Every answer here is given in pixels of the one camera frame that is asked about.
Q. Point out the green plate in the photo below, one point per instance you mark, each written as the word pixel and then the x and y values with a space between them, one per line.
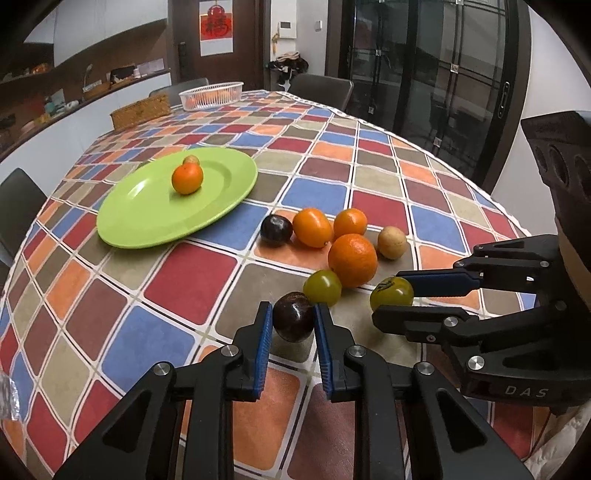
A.
pixel 138 207

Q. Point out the large orange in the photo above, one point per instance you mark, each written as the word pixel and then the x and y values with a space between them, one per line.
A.
pixel 352 261

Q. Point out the oranges in white basket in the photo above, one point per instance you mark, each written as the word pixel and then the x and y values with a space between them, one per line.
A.
pixel 213 96

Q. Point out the tan round fruit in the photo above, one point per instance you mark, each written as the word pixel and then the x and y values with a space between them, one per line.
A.
pixel 392 242

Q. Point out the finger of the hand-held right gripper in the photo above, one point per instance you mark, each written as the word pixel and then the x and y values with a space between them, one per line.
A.
pixel 438 282
pixel 415 323

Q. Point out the small round orange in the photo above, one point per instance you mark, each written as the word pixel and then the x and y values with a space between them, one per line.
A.
pixel 350 222

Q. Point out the dark purple plum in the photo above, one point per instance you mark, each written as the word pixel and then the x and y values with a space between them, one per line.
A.
pixel 294 318
pixel 276 230

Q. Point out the black framed glass doors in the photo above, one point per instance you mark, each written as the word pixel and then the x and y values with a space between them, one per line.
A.
pixel 429 69

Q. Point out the grey dining chair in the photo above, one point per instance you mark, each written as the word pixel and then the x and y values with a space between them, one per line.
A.
pixel 16 207
pixel 178 87
pixel 321 90

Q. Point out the red paper door poster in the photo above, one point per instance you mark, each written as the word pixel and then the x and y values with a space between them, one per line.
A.
pixel 216 25

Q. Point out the checkered tablecloth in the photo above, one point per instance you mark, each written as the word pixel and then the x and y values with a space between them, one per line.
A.
pixel 184 286

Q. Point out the small tan fruit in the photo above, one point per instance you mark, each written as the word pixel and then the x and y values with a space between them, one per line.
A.
pixel 191 159

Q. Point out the clear plastic wrapper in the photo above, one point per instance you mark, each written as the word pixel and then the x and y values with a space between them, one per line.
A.
pixel 8 399

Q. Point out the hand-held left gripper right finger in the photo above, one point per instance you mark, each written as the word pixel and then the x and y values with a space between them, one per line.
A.
pixel 324 357

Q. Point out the orange with green patch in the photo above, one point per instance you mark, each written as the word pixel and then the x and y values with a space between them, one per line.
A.
pixel 187 180

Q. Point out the white plastic basket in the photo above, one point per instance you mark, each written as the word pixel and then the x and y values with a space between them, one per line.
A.
pixel 203 102

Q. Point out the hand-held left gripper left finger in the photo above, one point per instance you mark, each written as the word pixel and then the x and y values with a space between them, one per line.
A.
pixel 263 353

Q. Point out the wall intercom panel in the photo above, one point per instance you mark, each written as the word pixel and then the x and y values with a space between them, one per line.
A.
pixel 286 30

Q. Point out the brown wooden door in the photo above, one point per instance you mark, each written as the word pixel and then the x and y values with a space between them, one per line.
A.
pixel 217 69

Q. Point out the white sideboard counter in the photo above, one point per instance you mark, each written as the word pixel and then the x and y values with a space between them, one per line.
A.
pixel 69 115

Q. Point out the pile of dark clothes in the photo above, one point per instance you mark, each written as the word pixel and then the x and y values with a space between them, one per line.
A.
pixel 288 64

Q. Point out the oval orange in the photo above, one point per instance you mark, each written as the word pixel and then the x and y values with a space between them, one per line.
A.
pixel 312 227

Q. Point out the woven wicker basket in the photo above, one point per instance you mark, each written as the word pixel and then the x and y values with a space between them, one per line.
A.
pixel 138 113

